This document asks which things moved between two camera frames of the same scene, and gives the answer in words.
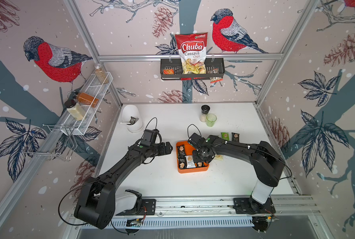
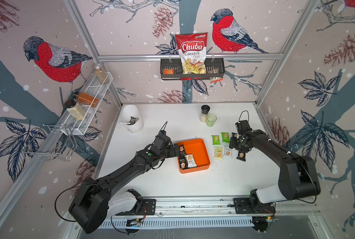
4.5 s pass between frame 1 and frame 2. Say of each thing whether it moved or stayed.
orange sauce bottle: stayed
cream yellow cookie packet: stayed
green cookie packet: stayed
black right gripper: moved
